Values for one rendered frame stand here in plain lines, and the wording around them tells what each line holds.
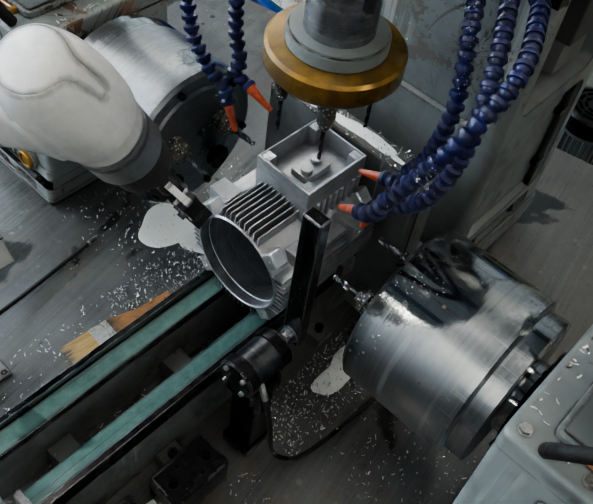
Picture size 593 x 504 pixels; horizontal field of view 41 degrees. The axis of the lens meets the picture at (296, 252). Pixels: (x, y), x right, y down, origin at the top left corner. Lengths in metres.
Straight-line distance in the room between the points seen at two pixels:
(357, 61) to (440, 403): 0.42
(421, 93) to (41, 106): 0.64
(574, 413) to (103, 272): 0.83
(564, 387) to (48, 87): 0.64
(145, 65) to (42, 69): 0.50
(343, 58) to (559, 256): 0.78
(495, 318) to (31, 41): 0.60
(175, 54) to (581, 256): 0.85
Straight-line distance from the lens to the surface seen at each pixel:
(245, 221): 1.10
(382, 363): 1.02
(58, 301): 1.40
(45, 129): 0.79
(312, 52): 0.97
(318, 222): 0.91
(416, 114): 1.25
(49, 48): 0.77
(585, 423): 0.95
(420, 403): 1.02
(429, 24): 1.18
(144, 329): 1.21
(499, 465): 0.98
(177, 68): 1.23
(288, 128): 1.27
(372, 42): 0.99
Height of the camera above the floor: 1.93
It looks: 51 degrees down
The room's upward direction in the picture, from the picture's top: 10 degrees clockwise
